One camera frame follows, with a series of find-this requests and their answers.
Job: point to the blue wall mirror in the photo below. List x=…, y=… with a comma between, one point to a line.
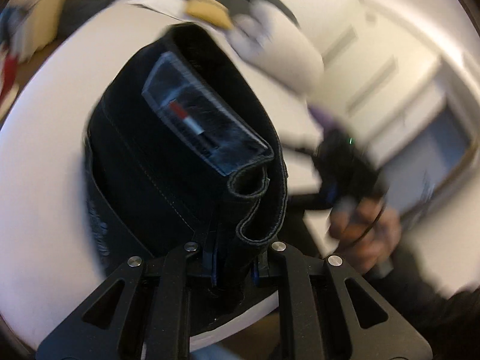
x=432, y=166

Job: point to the tan yellow pillow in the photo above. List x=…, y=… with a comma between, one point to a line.
x=211, y=12

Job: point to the white wardrobe doors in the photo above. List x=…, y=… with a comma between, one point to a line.
x=388, y=74

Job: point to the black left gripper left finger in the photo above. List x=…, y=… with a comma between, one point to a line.
x=141, y=311

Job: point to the black denim pants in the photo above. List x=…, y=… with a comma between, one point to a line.
x=179, y=149

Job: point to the dark right sleeve forearm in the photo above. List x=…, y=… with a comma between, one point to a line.
x=450, y=324

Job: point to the red white bag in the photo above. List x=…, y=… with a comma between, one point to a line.
x=11, y=19

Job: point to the purple pillow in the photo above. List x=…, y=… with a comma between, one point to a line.
x=324, y=119

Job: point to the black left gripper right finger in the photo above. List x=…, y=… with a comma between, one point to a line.
x=328, y=311

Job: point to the person's right hand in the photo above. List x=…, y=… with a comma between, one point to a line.
x=367, y=236

